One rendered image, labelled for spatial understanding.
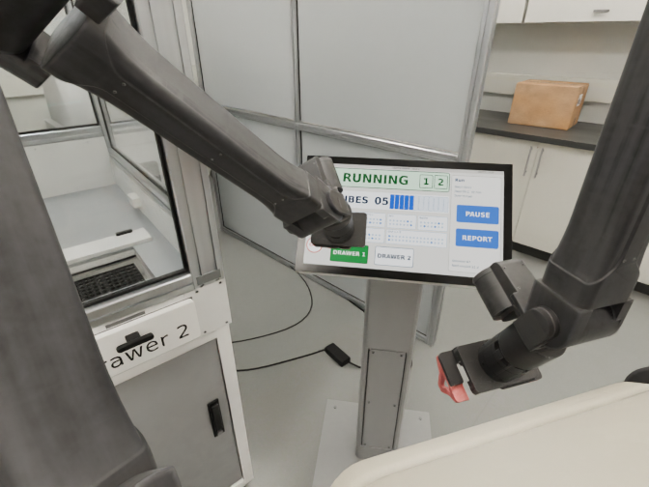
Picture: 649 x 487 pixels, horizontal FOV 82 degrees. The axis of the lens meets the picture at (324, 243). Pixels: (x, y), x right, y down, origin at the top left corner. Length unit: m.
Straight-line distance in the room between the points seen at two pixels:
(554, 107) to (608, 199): 2.77
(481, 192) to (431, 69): 0.83
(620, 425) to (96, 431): 0.22
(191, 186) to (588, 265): 0.71
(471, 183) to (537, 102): 2.21
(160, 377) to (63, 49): 0.86
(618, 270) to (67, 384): 0.42
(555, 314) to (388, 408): 1.04
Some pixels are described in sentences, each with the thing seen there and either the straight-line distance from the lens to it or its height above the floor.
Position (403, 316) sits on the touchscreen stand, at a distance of 1.14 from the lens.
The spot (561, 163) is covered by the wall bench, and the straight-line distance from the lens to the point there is 2.95.
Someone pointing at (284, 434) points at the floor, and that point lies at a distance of 1.79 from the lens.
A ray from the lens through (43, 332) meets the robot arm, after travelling 0.22.
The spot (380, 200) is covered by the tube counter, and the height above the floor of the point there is 1.11.
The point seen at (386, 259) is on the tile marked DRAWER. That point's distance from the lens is 0.93.
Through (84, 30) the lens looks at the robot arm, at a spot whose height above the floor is 1.48.
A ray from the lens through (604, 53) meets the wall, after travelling 3.54.
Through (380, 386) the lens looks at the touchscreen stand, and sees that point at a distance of 1.35.
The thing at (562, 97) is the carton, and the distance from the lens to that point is 3.15.
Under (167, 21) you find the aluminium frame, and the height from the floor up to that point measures 1.50.
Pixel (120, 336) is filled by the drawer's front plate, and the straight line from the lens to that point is 0.94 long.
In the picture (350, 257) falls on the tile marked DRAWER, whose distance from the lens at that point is 0.93.
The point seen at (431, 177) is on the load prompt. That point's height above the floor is 1.16.
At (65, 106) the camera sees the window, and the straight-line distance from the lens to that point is 0.79.
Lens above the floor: 1.48
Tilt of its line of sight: 29 degrees down
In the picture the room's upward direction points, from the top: straight up
